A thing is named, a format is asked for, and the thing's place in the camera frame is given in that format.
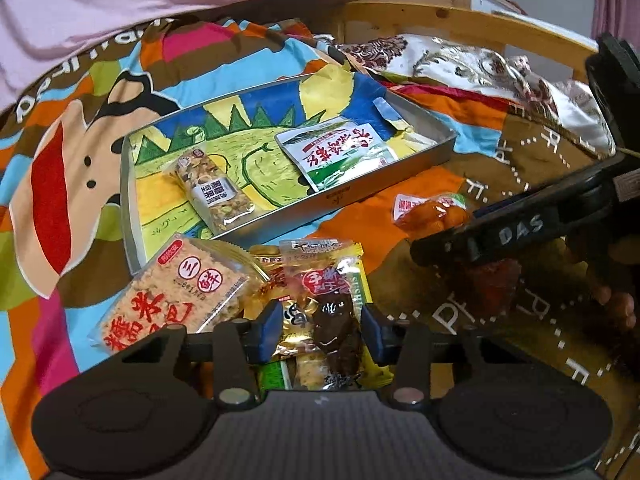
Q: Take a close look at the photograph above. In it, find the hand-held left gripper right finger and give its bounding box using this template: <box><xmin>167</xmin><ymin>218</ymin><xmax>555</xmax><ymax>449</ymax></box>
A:
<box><xmin>360</xmin><ymin>302</ymin><xmax>507</xmax><ymax>404</ymax></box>

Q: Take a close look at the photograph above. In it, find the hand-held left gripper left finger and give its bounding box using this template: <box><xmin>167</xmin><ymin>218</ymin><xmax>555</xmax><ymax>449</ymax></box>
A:
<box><xmin>120</xmin><ymin>300</ymin><xmax>286</xmax><ymax>407</ymax></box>

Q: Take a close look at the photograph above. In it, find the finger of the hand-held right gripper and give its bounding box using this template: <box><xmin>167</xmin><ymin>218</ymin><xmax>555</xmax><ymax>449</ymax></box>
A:
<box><xmin>410</xmin><ymin>156</ymin><xmax>627</xmax><ymax>268</ymax></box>

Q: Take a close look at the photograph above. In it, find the gold snack packet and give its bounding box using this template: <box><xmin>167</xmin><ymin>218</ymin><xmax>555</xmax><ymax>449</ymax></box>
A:
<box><xmin>249</xmin><ymin>245</ymin><xmax>322</xmax><ymax>362</ymax></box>

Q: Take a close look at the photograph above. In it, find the clear dark meat packet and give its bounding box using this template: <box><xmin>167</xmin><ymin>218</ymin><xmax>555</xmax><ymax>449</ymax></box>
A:
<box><xmin>279</xmin><ymin>237</ymin><xmax>368</xmax><ymax>391</ymax></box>

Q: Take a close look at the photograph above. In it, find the yellow cracker bar packet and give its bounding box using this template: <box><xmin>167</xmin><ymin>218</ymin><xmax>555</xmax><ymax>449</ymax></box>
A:
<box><xmin>350</xmin><ymin>255</ymin><xmax>396</xmax><ymax>392</ymax></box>

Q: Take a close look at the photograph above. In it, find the green snack stick packet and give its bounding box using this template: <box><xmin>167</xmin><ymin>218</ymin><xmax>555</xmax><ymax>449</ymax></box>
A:
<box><xmin>255</xmin><ymin>360</ymin><xmax>293</xmax><ymax>392</ymax></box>

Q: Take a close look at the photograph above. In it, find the orange sausage packet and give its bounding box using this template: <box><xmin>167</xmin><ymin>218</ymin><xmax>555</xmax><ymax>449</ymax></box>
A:
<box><xmin>392</xmin><ymin>192</ymin><xmax>471</xmax><ymax>235</ymax></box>

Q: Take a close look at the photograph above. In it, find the metal tray with painted bottom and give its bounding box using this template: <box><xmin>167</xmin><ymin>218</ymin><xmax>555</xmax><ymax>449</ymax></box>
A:
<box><xmin>120</xmin><ymin>71</ymin><xmax>457</xmax><ymax>276</ymax></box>

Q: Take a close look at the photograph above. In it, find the person's right hand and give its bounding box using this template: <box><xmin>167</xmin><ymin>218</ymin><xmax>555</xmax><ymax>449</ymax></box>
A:
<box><xmin>565</xmin><ymin>232</ymin><xmax>640</xmax><ymax>361</ymax></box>

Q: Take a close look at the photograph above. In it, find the orange rice cracker packet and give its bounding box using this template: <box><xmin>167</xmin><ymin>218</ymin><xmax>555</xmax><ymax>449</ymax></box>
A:
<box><xmin>89</xmin><ymin>232</ymin><xmax>251</xmax><ymax>357</ymax></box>

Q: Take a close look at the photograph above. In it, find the pink curtain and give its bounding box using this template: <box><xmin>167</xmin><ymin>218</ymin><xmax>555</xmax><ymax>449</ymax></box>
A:
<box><xmin>592</xmin><ymin>0</ymin><xmax>637</xmax><ymax>41</ymax></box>

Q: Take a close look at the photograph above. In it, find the clear nut bar packet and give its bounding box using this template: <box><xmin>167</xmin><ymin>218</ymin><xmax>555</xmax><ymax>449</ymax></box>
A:
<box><xmin>176</xmin><ymin>147</ymin><xmax>257</xmax><ymax>236</ymax></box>

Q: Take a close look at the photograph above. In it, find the floral satin cloth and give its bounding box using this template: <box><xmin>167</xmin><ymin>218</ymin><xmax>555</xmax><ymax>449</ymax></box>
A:
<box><xmin>330</xmin><ymin>34</ymin><xmax>617</xmax><ymax>160</ymax></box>

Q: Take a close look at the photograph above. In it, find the green and white snack packet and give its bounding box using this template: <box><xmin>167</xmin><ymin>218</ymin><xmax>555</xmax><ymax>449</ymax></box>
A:
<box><xmin>274</xmin><ymin>116</ymin><xmax>400</xmax><ymax>193</ymax></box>

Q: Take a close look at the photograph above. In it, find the colourful printed blanket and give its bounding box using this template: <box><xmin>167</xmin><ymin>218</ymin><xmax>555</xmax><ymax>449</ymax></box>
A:
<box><xmin>0</xmin><ymin>15</ymin><xmax>640</xmax><ymax>480</ymax></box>

